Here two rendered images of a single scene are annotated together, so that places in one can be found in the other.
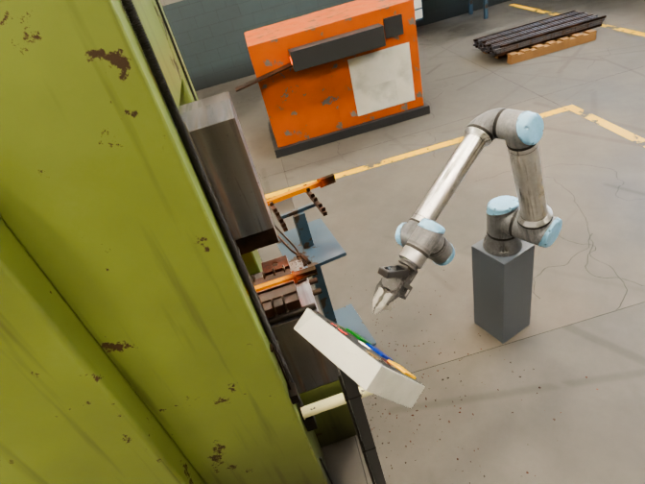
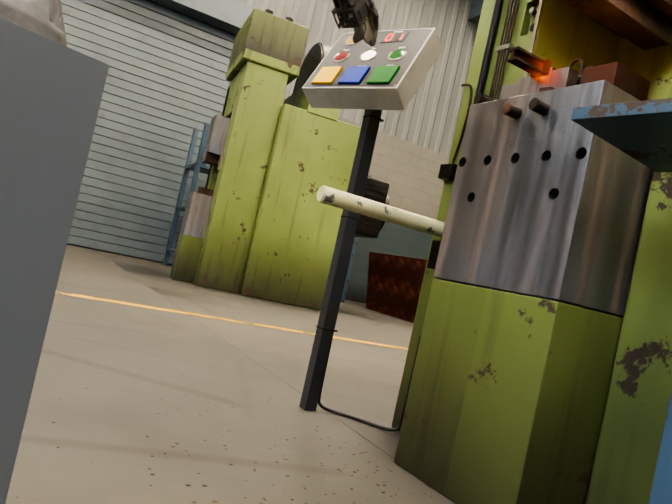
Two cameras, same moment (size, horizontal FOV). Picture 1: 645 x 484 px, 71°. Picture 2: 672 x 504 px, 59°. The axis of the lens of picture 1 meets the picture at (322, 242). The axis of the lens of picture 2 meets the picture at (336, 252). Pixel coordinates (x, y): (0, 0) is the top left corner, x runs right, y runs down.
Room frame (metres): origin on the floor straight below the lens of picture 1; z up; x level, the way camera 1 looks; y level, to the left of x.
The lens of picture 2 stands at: (2.55, -0.78, 0.43)
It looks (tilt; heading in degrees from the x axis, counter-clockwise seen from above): 2 degrees up; 154
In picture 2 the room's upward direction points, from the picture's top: 13 degrees clockwise
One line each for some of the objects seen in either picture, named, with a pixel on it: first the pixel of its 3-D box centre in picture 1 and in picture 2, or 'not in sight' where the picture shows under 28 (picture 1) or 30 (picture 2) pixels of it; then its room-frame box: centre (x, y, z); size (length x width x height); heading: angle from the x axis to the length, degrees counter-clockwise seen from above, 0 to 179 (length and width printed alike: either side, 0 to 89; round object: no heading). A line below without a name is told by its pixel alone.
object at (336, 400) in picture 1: (354, 394); (387, 213); (1.13, 0.04, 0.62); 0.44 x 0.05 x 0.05; 94
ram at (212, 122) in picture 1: (192, 172); not in sight; (1.49, 0.37, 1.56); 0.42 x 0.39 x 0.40; 94
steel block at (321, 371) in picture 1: (263, 337); (586, 218); (1.50, 0.38, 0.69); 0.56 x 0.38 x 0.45; 94
